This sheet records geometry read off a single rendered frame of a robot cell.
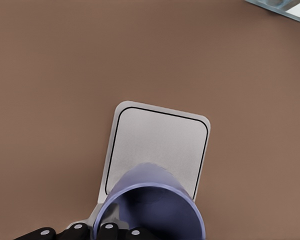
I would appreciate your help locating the purple plastic cup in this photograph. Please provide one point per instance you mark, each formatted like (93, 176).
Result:
(155, 200)

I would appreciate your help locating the white square kitchen scale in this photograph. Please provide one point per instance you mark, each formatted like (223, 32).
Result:
(155, 140)

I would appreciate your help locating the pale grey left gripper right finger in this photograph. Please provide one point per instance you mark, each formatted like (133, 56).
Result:
(115, 231)

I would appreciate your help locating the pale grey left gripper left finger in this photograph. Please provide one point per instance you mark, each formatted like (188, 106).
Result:
(75, 232)

